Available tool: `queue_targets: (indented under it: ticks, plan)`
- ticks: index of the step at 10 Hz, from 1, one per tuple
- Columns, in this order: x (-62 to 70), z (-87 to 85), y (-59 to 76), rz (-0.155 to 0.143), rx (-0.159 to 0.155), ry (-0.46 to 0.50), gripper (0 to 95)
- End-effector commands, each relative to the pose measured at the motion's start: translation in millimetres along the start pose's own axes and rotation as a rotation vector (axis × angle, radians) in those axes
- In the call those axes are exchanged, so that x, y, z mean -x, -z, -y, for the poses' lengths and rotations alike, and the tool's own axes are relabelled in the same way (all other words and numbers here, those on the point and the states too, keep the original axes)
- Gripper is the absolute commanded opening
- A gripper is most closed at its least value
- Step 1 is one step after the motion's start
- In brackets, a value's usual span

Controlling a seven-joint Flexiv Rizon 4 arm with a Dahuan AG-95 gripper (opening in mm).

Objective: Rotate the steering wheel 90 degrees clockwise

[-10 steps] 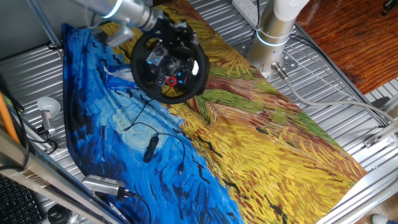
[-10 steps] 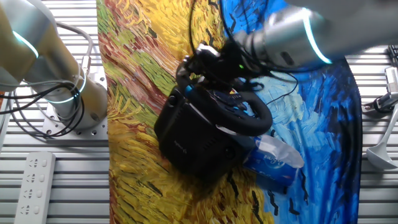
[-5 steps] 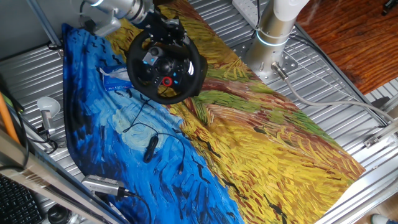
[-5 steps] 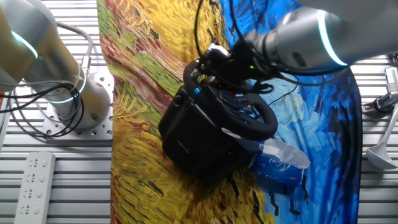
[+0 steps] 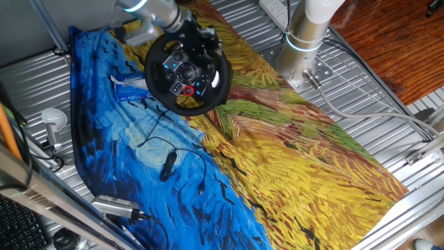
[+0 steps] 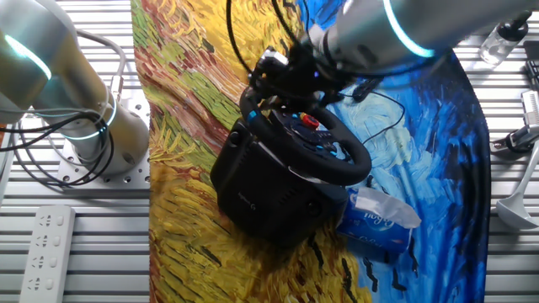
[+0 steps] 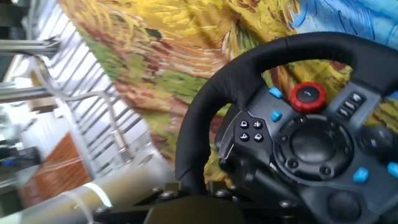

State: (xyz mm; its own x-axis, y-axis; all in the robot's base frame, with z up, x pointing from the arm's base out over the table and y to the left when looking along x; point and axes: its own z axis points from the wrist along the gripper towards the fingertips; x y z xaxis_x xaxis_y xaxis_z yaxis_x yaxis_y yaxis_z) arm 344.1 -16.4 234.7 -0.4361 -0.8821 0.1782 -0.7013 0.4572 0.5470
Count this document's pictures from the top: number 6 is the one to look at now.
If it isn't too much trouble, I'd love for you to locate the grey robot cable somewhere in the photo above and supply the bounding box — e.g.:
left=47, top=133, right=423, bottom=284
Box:
left=69, top=27, right=127, bottom=102

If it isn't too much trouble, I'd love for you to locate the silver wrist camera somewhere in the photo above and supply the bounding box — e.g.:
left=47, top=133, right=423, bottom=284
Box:
left=257, top=46, right=291, bottom=71

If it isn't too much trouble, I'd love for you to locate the painted wheatfield cloth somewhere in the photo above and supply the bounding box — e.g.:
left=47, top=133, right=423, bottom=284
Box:
left=129, top=0, right=493, bottom=303

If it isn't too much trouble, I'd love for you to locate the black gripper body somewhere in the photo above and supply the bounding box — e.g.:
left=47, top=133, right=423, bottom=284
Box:
left=256, top=40, right=359, bottom=109

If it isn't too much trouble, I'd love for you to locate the black keyboard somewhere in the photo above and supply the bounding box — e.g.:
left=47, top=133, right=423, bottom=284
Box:
left=525, top=60, right=539, bottom=90

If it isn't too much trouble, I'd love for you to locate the white power strip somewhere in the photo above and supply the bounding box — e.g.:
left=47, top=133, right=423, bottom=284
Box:
left=19, top=205, right=77, bottom=303

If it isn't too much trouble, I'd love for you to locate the black steering wheel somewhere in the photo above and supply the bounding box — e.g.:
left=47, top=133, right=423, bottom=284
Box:
left=238, top=86, right=372, bottom=187

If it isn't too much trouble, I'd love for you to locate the clear spray bottle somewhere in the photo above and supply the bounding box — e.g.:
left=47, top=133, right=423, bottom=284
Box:
left=478, top=10, right=533, bottom=67

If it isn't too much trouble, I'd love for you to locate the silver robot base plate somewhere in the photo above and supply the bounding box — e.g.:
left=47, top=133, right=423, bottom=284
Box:
left=56, top=94, right=152, bottom=189

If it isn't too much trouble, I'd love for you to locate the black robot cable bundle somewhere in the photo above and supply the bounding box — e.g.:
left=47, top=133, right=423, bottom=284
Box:
left=0, top=104, right=117, bottom=186

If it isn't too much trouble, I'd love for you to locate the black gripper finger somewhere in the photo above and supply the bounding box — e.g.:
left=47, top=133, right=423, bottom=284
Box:
left=247, top=69, right=275, bottom=100
left=264, top=93, right=296, bottom=109

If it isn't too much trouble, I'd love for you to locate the black usb cable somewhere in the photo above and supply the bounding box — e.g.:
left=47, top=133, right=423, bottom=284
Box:
left=336, top=77, right=406, bottom=146

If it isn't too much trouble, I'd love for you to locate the blue tissue pack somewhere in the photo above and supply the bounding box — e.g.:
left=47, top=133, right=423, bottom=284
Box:
left=335, top=187, right=422, bottom=254

